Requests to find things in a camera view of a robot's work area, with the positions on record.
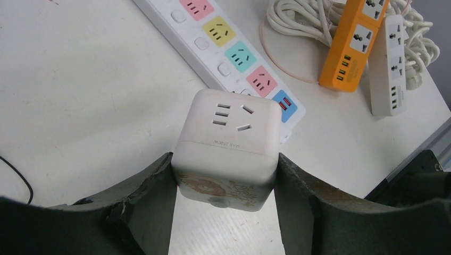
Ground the pink thin cable loop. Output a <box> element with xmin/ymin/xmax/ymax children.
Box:
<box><xmin>260</xmin><ymin>18</ymin><xmax>321</xmax><ymax>84</ymax></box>

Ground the long white power strip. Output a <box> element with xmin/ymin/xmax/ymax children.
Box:
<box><xmin>134</xmin><ymin>0</ymin><xmax>306</xmax><ymax>142</ymax></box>

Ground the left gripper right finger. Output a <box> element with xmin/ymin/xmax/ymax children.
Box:
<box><xmin>274</xmin><ymin>155</ymin><xmax>450</xmax><ymax>254</ymax></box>

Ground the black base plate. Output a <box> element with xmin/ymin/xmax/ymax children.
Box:
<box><xmin>365</xmin><ymin>150</ymin><xmax>450</xmax><ymax>208</ymax></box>

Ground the white bundled cable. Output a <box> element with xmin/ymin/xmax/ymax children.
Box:
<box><xmin>386</xmin><ymin>0</ymin><xmax>441</xmax><ymax>90</ymax></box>

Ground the orange power strip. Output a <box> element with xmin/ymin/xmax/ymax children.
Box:
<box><xmin>319</xmin><ymin>0</ymin><xmax>389</xmax><ymax>92</ymax></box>

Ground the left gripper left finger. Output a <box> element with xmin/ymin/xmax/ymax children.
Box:
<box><xmin>1</xmin><ymin>152</ymin><xmax>177</xmax><ymax>254</ymax></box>

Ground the black thin cable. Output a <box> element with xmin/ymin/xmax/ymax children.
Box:
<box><xmin>0</xmin><ymin>156</ymin><xmax>34</xmax><ymax>206</ymax></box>

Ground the white cartoon cube adapter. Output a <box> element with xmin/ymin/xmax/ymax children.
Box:
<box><xmin>171</xmin><ymin>89</ymin><xmax>281</xmax><ymax>212</ymax></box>

